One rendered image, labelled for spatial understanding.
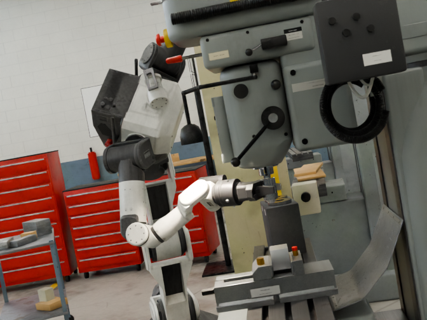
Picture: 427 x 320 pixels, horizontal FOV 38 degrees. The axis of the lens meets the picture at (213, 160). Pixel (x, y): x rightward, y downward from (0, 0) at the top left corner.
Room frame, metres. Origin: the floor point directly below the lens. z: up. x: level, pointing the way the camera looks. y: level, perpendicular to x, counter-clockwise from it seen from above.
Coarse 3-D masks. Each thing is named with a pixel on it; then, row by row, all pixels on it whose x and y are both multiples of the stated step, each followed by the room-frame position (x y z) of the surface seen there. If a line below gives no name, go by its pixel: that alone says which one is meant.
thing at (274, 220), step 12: (264, 204) 2.37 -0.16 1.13; (276, 204) 2.28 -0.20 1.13; (288, 204) 2.26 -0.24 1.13; (264, 216) 2.38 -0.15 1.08; (276, 216) 2.26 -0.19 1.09; (288, 216) 2.26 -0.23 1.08; (300, 216) 2.26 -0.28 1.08; (276, 228) 2.26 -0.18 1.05; (288, 228) 2.26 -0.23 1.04; (300, 228) 2.26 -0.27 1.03; (276, 240) 2.26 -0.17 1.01; (288, 240) 2.26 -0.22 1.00; (300, 240) 2.26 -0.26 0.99; (300, 252) 2.26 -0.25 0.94
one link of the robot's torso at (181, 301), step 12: (144, 252) 2.54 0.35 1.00; (192, 252) 2.59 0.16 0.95; (156, 264) 2.56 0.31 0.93; (168, 264) 2.55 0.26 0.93; (180, 264) 2.57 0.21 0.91; (156, 276) 2.54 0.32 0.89; (168, 276) 2.60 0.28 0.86; (180, 276) 2.62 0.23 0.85; (168, 288) 2.63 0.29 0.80; (180, 288) 2.65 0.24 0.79; (168, 300) 2.62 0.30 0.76; (180, 300) 2.62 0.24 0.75; (192, 300) 2.68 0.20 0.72; (168, 312) 2.61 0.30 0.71; (180, 312) 2.63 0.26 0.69; (192, 312) 2.64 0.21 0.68
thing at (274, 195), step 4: (264, 184) 1.95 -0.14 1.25; (268, 184) 1.95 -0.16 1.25; (272, 184) 1.95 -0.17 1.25; (276, 188) 1.97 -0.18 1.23; (276, 192) 1.96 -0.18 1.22; (264, 196) 1.96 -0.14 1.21; (268, 196) 1.95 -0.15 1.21; (272, 196) 1.95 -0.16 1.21; (276, 196) 1.95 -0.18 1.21; (264, 200) 1.96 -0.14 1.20; (268, 200) 1.95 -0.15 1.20
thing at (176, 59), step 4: (176, 56) 2.09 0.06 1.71; (180, 56) 2.08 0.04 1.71; (184, 56) 2.09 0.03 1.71; (188, 56) 2.08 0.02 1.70; (192, 56) 2.08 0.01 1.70; (196, 56) 2.08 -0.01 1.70; (200, 56) 2.08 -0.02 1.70; (168, 60) 2.09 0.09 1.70; (172, 60) 2.08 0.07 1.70; (176, 60) 2.08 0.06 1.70; (180, 60) 2.08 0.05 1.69
